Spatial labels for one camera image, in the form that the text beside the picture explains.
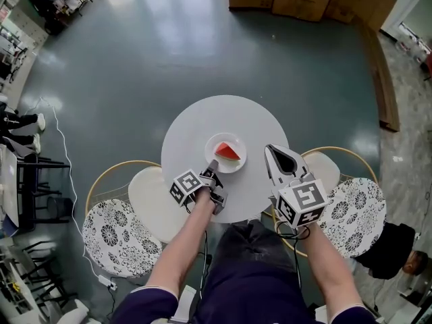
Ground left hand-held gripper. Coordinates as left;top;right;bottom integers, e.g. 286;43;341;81
168;159;227;215

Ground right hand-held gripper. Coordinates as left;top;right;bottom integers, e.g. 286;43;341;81
264;143;329;230

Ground red watermelon slice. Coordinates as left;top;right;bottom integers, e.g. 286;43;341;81
215;142;242;161

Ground white round plate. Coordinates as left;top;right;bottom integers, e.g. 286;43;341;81
205;132;248;174

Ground person's left forearm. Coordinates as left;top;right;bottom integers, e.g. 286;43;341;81
144;184;217;305

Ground person's right forearm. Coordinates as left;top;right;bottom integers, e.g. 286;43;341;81
298;221;365;320

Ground round white table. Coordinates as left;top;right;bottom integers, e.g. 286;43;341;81
161;94;290;223

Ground black white floral cushion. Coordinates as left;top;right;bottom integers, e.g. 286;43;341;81
82;199;163;279
317;177;387;259

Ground person's dark trousers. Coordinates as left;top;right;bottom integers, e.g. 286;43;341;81
211;219;300;276

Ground brown curved wooden planks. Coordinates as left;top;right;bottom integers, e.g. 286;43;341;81
360;21;402;133

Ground person's navy shirt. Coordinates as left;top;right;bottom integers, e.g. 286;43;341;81
109;261;384;324

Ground white power strip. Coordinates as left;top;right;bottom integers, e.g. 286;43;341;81
97;274;118;291

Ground black mesh waste basket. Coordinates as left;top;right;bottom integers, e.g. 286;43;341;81
46;196;74;221

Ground flat brown cardboard sheet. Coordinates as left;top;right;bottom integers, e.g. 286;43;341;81
352;0;399;32

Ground white desk with black legs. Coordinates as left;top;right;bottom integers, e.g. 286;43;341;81
0;143;72;233

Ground pale metal locker cabinet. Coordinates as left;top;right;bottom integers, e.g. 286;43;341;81
9;5;50;47

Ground gold frame white seat chair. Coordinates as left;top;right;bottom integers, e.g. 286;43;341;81
85;160;190;246
263;146;379;259

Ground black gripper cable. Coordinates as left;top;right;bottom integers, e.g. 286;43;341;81
184;199;212;303
275;219;311;285

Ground white harness strap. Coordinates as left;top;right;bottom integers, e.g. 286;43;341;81
170;285;197;324

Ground white power cable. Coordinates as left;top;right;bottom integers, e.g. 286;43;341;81
33;96;104;279

